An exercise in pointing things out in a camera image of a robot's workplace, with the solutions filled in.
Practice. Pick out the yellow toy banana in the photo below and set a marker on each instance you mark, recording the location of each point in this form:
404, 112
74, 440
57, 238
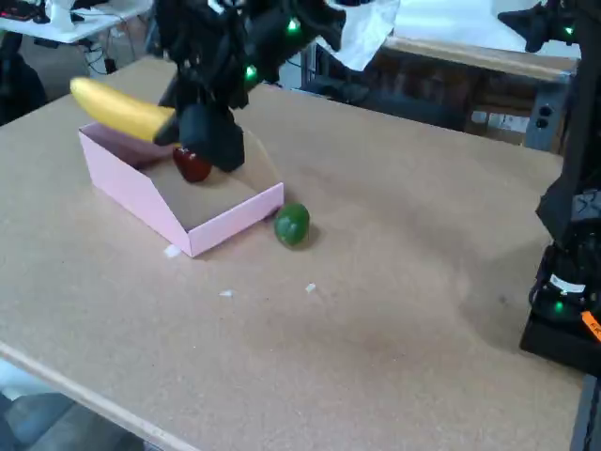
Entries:
122, 110

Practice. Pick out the pink cardboard box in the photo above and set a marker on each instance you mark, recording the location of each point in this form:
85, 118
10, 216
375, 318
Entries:
127, 188

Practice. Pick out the dark red toy pomegranate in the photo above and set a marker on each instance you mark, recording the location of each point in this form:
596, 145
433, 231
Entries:
192, 166

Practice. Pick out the round green toy fruit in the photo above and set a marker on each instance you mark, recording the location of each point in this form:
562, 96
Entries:
291, 226

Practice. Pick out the white background table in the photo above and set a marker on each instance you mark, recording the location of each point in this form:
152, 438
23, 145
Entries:
94, 21

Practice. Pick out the black office chair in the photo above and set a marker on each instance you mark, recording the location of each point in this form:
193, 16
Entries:
21, 84

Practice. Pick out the white figure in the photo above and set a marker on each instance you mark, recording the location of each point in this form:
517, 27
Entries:
61, 16

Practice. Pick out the white cloth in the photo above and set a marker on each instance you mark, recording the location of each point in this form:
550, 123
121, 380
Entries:
371, 28

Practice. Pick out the wooden workbench top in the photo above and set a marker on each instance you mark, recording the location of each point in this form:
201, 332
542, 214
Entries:
469, 56

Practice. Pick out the cardboard box with white label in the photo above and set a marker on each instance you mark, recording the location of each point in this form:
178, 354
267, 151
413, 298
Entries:
502, 126

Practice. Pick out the orange label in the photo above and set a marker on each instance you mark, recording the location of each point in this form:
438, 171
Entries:
592, 326

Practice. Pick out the dark metal table leg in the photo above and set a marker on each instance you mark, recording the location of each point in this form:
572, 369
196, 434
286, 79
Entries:
587, 413

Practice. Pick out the grey metal frame post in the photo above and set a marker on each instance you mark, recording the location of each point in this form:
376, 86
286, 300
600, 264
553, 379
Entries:
547, 113

